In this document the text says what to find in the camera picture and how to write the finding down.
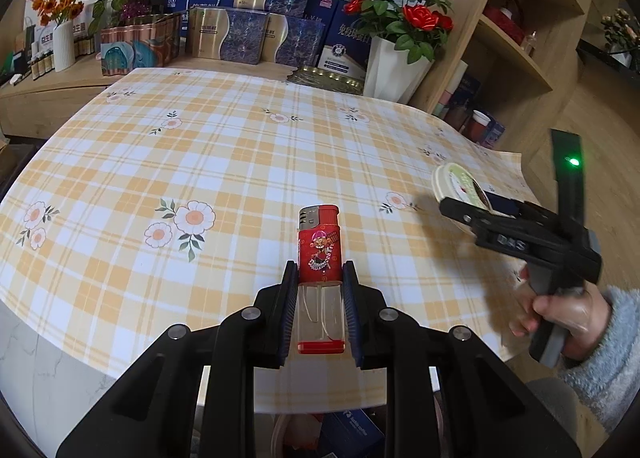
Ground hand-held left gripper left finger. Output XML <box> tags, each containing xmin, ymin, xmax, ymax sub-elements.
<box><xmin>55</xmin><ymin>260</ymin><xmax>301</xmax><ymax>458</ymax></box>

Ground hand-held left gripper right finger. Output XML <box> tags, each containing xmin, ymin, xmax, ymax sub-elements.
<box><xmin>341</xmin><ymin>260</ymin><xmax>583</xmax><ymax>458</ymax></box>

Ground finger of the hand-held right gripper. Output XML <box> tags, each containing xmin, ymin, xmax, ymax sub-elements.
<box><xmin>486</xmin><ymin>194</ymin><xmax>539</xmax><ymax>218</ymax></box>
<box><xmin>439</xmin><ymin>196</ymin><xmax>502</xmax><ymax>240</ymax></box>

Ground white round lid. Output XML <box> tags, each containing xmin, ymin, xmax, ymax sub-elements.
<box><xmin>431</xmin><ymin>162</ymin><xmax>494</xmax><ymax>220</ymax></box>

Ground red lighter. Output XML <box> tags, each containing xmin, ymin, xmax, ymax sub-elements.
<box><xmin>295</xmin><ymin>204</ymin><xmax>347</xmax><ymax>355</ymax></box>

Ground navy blue box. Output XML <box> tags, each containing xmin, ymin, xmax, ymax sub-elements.
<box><xmin>319</xmin><ymin>409</ymin><xmax>387</xmax><ymax>458</ymax></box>

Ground brown trash bin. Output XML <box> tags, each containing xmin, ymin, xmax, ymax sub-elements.
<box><xmin>270</xmin><ymin>405</ymin><xmax>446</xmax><ymax>458</ymax></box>

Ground person's right forearm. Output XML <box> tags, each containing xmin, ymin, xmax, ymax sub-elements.
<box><xmin>557</xmin><ymin>287</ymin><xmax>640</xmax><ymax>436</ymax></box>

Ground person's right hand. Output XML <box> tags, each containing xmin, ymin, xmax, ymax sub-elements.
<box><xmin>512</xmin><ymin>265</ymin><xmax>613</xmax><ymax>365</ymax></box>

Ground small blue box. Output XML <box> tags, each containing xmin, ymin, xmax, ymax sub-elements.
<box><xmin>482</xmin><ymin>120</ymin><xmax>506</xmax><ymax>149</ymax></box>

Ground red paper cup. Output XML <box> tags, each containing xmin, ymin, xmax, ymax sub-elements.
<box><xmin>467</xmin><ymin>109</ymin><xmax>493</xmax><ymax>142</ymax></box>

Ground dark blue printed box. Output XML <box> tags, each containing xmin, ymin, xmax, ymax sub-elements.
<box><xmin>457</xmin><ymin>73</ymin><xmax>483</xmax><ymax>109</ymax></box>

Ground stack of pastel cups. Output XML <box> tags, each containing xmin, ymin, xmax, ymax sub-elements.
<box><xmin>435</xmin><ymin>60</ymin><xmax>468</xmax><ymax>119</ymax></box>

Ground wooden shelf unit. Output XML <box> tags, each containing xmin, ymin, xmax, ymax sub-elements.
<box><xmin>410</xmin><ymin>0</ymin><xmax>598</xmax><ymax>149</ymax></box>

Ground plaid floral tablecloth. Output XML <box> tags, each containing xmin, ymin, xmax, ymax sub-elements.
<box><xmin>0</xmin><ymin>65</ymin><xmax>541</xmax><ymax>414</ymax></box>

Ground dark counter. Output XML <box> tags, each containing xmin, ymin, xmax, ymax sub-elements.
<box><xmin>575</xmin><ymin>45</ymin><xmax>640</xmax><ymax>75</ymax></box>

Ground red basket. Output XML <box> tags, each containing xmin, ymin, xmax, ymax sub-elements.
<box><xmin>482</xmin><ymin>0</ymin><xmax>526</xmax><ymax>44</ymax></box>

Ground navy white box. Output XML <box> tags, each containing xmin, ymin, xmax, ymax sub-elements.
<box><xmin>317</xmin><ymin>0</ymin><xmax>372</xmax><ymax>82</ymax></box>

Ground red rose plant white pot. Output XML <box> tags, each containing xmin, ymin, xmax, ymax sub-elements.
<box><xmin>342</xmin><ymin>0</ymin><xmax>458</xmax><ymax>105</ymax></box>

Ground pale flower plant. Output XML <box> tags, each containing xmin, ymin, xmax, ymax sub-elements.
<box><xmin>600</xmin><ymin>8</ymin><xmax>640</xmax><ymax>71</ymax></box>

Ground navy box with red logo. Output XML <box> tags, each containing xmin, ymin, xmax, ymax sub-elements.
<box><xmin>305</xmin><ymin>0</ymin><xmax>346</xmax><ymax>22</ymax></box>

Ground orange flowers in ribbed vase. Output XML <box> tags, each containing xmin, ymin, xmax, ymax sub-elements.
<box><xmin>30</xmin><ymin>0</ymin><xmax>87</xmax><ymax>74</ymax></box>

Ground row of small brown bottles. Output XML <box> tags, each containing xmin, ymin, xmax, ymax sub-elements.
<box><xmin>15</xmin><ymin>33</ymin><xmax>56</xmax><ymax>82</ymax></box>

